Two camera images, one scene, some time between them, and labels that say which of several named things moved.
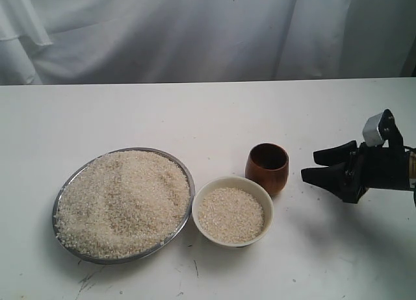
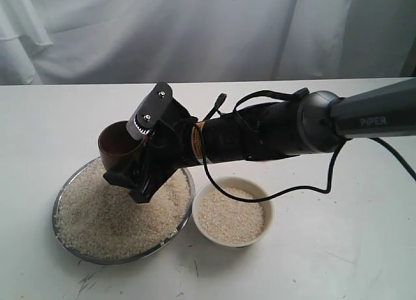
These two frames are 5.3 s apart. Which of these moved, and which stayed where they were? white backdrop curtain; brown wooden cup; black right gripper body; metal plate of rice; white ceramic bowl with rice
Moved: black right gripper body; brown wooden cup
Stayed: metal plate of rice; white backdrop curtain; white ceramic bowl with rice
